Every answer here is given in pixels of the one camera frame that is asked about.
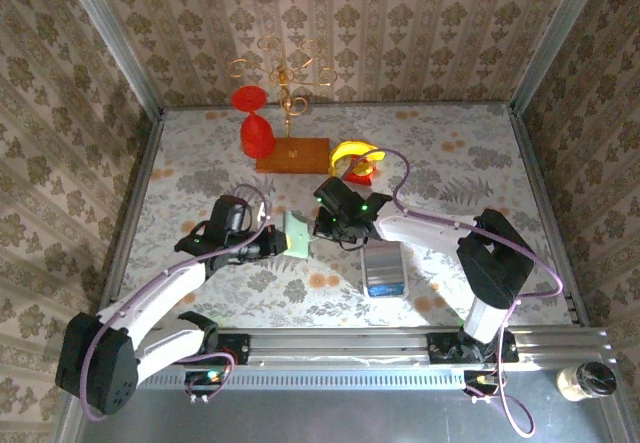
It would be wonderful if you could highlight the grey metal plate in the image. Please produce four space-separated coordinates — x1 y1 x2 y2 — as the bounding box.
74 387 627 443

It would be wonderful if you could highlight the red plastic banana stand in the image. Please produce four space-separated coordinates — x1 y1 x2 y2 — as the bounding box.
343 155 377 186

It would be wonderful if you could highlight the yellow banana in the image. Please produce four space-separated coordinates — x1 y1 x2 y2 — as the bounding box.
327 141 387 177

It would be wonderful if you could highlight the aluminium table edge bar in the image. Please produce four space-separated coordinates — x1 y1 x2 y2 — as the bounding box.
506 105 592 327
99 110 167 314

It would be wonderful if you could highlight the small connector board with LED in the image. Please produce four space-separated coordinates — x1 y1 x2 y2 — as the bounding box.
463 369 507 406
183 369 234 406

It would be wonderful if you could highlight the floral patterned table cloth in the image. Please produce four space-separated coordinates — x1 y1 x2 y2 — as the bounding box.
106 102 577 330

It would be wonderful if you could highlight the aluminium frame post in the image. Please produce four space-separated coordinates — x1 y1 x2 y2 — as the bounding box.
56 0 167 122
508 0 610 114

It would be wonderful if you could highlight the glass jar with black lid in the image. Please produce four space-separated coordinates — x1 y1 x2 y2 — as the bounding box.
556 360 618 404

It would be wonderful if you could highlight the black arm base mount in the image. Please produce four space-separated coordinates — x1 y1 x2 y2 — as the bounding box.
427 330 520 366
199 331 252 367

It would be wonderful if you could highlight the aluminium extrusion rail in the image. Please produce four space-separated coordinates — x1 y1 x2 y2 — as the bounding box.
219 326 615 368

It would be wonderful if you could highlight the grey slotted cable duct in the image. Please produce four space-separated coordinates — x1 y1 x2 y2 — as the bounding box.
133 366 469 391

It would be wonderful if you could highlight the white plastic card tray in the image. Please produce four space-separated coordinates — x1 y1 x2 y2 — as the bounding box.
359 240 409 299

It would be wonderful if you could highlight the red plastic wine glass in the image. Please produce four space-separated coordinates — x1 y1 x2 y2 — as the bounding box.
230 84 278 161

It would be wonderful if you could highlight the gold wire rack wooden base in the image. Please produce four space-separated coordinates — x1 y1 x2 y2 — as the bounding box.
227 35 339 176

